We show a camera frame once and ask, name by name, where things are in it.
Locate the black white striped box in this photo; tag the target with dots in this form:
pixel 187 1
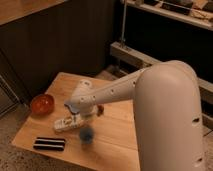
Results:
pixel 43 143

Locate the white bottle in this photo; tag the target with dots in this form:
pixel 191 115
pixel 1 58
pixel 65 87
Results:
pixel 68 123

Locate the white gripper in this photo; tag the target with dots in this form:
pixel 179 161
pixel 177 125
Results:
pixel 83 116

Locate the wooden table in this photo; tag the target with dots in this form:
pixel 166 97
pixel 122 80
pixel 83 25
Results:
pixel 114 146

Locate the metal shelf rack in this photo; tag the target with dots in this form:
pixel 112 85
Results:
pixel 151 39

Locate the red bowl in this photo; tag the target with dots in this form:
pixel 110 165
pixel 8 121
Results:
pixel 42 104

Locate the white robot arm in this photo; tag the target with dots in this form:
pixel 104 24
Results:
pixel 167 114

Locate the blue cup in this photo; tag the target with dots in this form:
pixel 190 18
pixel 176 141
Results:
pixel 86 135

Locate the orange carrot toy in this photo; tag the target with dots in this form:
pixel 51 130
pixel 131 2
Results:
pixel 100 110

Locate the blue sponge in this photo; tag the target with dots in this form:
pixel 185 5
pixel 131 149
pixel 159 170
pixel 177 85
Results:
pixel 67 104

